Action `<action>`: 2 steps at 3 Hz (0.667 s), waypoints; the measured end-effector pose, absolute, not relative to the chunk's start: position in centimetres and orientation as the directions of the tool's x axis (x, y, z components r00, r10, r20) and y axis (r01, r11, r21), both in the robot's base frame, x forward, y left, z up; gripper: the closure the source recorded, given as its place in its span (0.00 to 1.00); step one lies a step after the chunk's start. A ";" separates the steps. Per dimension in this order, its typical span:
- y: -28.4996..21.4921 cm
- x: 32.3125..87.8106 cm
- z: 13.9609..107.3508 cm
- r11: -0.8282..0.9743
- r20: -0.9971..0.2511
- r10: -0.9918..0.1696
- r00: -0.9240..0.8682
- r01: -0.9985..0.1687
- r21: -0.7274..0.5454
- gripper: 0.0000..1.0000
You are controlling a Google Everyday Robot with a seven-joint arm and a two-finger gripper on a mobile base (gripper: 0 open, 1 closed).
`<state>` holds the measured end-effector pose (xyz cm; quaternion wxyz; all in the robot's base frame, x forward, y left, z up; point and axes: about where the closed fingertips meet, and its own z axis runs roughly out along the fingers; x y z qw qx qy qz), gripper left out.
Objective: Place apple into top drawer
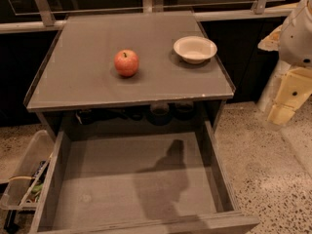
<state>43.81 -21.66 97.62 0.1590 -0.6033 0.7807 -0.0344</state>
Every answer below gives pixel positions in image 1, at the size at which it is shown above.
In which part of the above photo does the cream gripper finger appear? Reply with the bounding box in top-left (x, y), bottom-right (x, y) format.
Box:
top-left (267, 66), bottom-right (312, 126)
top-left (257, 26), bottom-right (282, 52)

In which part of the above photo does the red apple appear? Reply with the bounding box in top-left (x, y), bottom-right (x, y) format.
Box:
top-left (114, 50), bottom-right (139, 77)

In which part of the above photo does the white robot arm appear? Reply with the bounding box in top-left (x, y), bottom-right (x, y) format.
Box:
top-left (257, 59), bottom-right (312, 126)

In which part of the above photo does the open grey top drawer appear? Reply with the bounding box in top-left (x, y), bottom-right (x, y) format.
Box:
top-left (30, 120), bottom-right (259, 234)

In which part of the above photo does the white bowl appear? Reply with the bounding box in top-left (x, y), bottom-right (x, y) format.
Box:
top-left (174, 36), bottom-right (217, 64)

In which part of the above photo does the dark jar inside cabinet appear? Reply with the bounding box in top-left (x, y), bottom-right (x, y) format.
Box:
top-left (174, 102), bottom-right (195, 120)

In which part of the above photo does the dark cup inside cabinet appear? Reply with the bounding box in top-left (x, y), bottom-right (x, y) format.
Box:
top-left (146, 103), bottom-right (172, 126)

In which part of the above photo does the clear plastic bin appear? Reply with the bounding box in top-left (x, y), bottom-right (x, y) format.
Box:
top-left (0, 130), bottom-right (54, 210)

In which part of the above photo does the metal railing frame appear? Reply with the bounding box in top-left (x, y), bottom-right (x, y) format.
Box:
top-left (0, 0), bottom-right (300, 34)

